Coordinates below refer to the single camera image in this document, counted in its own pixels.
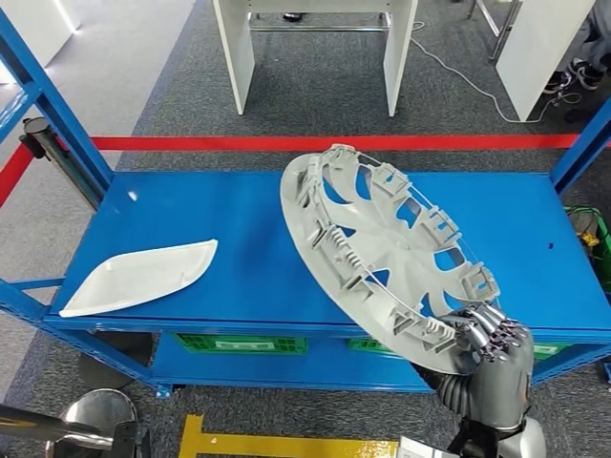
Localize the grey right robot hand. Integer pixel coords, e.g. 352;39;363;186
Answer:
441;302;535;435

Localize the grey plastic wheel cover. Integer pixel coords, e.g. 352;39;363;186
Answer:
279;143;501;375

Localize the green plastic crate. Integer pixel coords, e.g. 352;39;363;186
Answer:
172;333;309;357
347;338;397;355
532;343;569;362

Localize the white desk panel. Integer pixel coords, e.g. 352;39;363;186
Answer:
495;0;595;122

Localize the white desk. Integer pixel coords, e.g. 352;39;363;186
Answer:
213;0;419;118

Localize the red barrier belt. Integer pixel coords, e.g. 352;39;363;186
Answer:
90;134;611;153
0;143;37;209

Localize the white plastic lamp cover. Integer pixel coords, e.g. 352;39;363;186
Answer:
58;239;219;320

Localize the white booth panel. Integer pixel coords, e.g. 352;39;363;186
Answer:
0;0;82;85

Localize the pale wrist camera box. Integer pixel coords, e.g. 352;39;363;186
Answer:
397;436;459;458

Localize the green crate holding cables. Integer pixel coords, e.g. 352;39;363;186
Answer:
565;205;611;292

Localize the white floor cable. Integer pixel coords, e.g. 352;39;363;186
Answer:
410;22;581;126

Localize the chrome metal frame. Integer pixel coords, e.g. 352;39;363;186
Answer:
468;0;524;63

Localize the chrome stanchion post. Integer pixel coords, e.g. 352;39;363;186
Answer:
0;388;139;458

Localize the dark stanchion post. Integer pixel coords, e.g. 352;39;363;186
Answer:
19;116;153;392

